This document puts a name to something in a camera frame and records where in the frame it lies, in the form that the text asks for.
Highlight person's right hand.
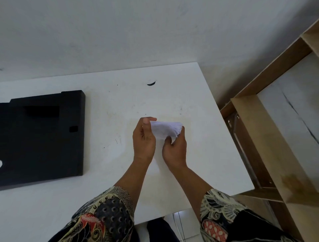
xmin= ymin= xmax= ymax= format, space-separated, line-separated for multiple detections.
xmin=162 ymin=126 xmax=187 ymax=168

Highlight person's left hand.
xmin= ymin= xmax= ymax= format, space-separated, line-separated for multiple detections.
xmin=133 ymin=117 xmax=157 ymax=162

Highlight white paper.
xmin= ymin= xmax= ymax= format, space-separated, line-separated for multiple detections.
xmin=142 ymin=121 xmax=183 ymax=145

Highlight person's left forearm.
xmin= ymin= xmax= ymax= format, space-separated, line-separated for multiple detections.
xmin=113 ymin=158 xmax=152 ymax=210

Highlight person's right forearm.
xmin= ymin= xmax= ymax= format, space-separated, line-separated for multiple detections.
xmin=172 ymin=163 xmax=215 ymax=221

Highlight dark trousers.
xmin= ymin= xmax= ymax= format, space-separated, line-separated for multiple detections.
xmin=133 ymin=218 xmax=180 ymax=242

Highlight patterned batik shirt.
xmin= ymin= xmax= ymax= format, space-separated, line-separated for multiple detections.
xmin=49 ymin=186 xmax=298 ymax=242

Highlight black foam insert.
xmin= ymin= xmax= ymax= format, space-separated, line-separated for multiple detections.
xmin=0 ymin=90 xmax=86 ymax=191

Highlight wooden shelf unit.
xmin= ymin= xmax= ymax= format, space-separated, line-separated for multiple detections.
xmin=219 ymin=19 xmax=319 ymax=242

